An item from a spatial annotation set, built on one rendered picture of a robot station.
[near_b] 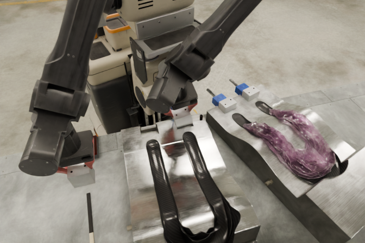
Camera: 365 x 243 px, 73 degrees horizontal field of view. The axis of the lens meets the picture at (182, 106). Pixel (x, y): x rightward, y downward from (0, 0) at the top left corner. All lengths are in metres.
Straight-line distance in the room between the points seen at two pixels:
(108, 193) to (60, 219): 0.13
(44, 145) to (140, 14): 0.54
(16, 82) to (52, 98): 2.31
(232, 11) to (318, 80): 2.18
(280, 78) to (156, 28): 1.79
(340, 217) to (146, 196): 0.44
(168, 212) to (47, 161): 0.28
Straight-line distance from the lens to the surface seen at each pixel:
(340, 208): 0.71
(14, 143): 2.19
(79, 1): 0.38
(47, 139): 0.46
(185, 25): 0.93
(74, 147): 0.56
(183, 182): 0.66
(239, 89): 0.93
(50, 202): 0.82
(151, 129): 0.79
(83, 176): 0.64
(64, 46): 0.40
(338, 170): 0.82
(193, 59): 0.52
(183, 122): 0.74
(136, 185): 0.67
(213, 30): 0.51
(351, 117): 1.09
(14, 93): 2.63
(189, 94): 0.65
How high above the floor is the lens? 1.48
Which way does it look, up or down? 46 degrees down
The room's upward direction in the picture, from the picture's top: straight up
